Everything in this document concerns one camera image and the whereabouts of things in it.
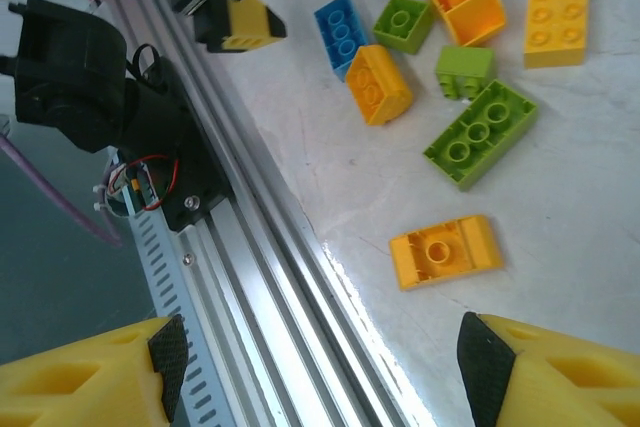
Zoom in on small green lego brick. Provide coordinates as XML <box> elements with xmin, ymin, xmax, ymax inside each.
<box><xmin>434</xmin><ymin>45</ymin><xmax>498</xmax><ymax>101</ymax></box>
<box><xmin>372</xmin><ymin>0</ymin><xmax>435</xmax><ymax>56</ymax></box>

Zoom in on slotted grey cable duct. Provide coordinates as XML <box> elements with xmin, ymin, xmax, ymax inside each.
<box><xmin>119</xmin><ymin>206</ymin><xmax>241</xmax><ymax>427</ymax></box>

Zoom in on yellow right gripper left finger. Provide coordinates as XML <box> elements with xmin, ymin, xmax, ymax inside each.
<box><xmin>0</xmin><ymin>314</ymin><xmax>190</xmax><ymax>427</ymax></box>

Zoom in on yellow six-stud lego brick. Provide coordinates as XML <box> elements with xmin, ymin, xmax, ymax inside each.
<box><xmin>522</xmin><ymin>0</ymin><xmax>591</xmax><ymax>70</ymax></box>

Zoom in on long green lego brick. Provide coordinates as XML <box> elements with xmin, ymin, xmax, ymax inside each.
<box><xmin>422</xmin><ymin>79</ymin><xmax>540</xmax><ymax>193</ymax></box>

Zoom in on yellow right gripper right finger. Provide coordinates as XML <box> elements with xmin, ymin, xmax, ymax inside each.
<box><xmin>458</xmin><ymin>311</ymin><xmax>640</xmax><ymax>427</ymax></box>

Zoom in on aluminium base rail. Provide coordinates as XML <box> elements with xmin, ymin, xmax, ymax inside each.
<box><xmin>97</xmin><ymin>0</ymin><xmax>436</xmax><ymax>427</ymax></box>

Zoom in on orange rounded lego brick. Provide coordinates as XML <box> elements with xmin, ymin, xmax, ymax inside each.
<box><xmin>344</xmin><ymin>44</ymin><xmax>414</xmax><ymax>127</ymax></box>

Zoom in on blue lego brick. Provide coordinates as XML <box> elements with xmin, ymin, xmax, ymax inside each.
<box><xmin>313</xmin><ymin>0</ymin><xmax>374</xmax><ymax>83</ymax></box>

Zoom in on flat orange arch lego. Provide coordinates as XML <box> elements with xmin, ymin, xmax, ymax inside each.
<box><xmin>388</xmin><ymin>214</ymin><xmax>504</xmax><ymax>292</ymax></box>

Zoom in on controller board with wires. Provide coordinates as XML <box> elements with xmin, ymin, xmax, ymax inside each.
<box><xmin>93</xmin><ymin>154</ymin><xmax>181</xmax><ymax>218</ymax></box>

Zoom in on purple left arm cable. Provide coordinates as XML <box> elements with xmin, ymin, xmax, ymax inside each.
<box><xmin>0</xmin><ymin>131</ymin><xmax>124</xmax><ymax>248</ymax></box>

